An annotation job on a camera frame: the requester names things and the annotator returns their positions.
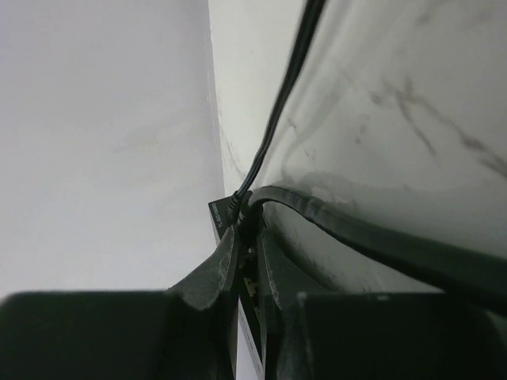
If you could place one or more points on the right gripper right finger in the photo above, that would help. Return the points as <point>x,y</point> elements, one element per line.
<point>280,282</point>

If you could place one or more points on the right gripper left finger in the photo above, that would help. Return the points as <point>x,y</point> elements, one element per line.
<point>204,316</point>

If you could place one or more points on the black network switch box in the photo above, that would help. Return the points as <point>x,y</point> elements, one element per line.
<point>248,301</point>

